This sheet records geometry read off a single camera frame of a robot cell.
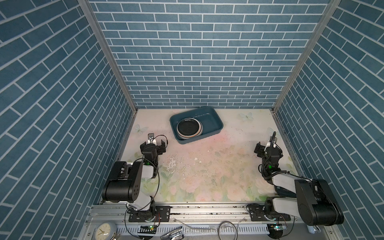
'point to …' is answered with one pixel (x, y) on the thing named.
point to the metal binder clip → (175, 234)
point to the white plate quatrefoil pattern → (199, 132)
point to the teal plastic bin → (209, 117)
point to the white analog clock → (104, 231)
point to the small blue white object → (312, 229)
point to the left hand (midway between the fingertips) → (154, 140)
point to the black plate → (188, 127)
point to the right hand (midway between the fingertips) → (267, 143)
